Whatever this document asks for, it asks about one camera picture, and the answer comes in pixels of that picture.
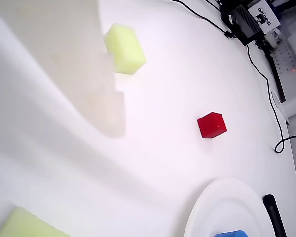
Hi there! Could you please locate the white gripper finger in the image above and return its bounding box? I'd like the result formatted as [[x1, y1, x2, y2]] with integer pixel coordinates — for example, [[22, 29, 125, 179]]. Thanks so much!
[[0, 0, 126, 138]]

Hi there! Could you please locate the blue ribbed foam block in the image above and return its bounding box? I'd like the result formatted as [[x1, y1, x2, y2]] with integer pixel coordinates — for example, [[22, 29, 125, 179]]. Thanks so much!
[[213, 230, 249, 237]]

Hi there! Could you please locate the yellow-green foam block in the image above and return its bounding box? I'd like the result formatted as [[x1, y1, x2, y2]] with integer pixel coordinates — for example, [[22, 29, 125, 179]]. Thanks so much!
[[103, 23, 147, 75], [0, 207, 74, 237]]

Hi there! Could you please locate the red foam block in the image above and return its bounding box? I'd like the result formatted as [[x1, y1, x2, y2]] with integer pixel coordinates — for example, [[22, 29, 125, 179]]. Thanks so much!
[[197, 112, 227, 139]]

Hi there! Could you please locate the white dish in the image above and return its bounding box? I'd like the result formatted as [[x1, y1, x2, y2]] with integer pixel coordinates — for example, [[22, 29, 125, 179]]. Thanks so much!
[[182, 177, 278, 237]]

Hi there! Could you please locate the grey finned electronics unit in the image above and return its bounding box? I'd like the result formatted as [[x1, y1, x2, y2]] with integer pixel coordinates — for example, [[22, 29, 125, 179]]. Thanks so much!
[[220, 4, 265, 47]]

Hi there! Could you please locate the white Dynamixel box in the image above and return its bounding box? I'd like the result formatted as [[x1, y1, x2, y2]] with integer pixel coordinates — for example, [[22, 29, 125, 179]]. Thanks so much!
[[246, 0, 281, 35]]

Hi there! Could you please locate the grey perforated board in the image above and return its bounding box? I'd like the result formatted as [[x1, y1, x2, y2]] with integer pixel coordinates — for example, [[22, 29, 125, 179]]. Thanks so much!
[[267, 37, 296, 102]]

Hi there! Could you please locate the black bar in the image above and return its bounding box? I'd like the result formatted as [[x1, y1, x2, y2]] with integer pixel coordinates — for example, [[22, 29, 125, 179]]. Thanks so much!
[[262, 194, 287, 237]]

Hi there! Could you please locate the thin black cable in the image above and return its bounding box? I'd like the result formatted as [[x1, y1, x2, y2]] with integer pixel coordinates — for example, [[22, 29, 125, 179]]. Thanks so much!
[[170, 0, 235, 38]]

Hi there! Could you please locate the long black cable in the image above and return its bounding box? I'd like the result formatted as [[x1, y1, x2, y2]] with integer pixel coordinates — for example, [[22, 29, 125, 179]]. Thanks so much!
[[246, 43, 296, 154]]

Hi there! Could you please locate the white wire loop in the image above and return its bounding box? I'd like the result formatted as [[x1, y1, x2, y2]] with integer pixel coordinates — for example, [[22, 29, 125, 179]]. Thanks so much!
[[271, 90, 290, 122]]

